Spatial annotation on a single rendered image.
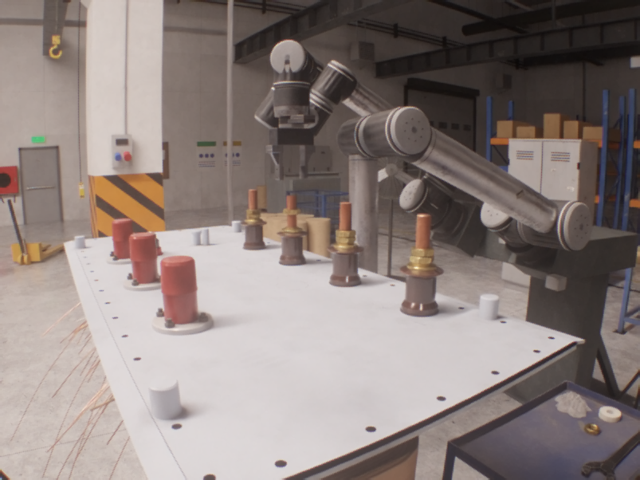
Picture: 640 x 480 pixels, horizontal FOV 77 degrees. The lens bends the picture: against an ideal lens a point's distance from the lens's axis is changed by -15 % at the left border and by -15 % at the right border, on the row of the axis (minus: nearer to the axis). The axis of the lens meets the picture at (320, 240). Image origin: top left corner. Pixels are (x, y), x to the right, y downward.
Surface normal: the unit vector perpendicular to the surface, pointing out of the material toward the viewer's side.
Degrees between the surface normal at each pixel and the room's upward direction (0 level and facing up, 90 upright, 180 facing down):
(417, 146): 94
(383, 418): 0
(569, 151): 90
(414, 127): 87
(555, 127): 90
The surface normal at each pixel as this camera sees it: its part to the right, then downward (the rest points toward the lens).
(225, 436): 0.00, -0.98
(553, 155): -0.84, 0.10
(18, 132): 0.55, 0.15
